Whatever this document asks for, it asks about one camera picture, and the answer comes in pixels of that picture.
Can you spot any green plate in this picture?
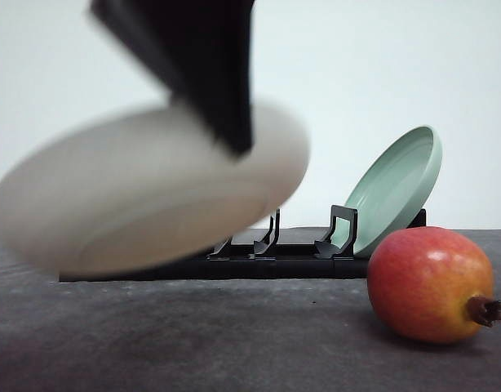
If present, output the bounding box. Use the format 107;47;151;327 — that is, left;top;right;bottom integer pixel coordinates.
333;126;443;255

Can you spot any black plate rack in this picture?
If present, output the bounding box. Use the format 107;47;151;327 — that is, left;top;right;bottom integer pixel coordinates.
59;205;427;282

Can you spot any white plate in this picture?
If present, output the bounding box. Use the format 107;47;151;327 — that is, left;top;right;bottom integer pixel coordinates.
0;105;310;276

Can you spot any grey table mat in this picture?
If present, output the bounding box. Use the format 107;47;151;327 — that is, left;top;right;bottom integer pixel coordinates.
0;229;501;392

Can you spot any red yellow pomegranate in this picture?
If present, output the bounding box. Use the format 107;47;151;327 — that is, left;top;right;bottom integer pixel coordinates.
367;226;501;344

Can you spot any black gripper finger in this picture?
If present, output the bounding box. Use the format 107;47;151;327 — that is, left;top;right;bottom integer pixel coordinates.
90;0;255;158

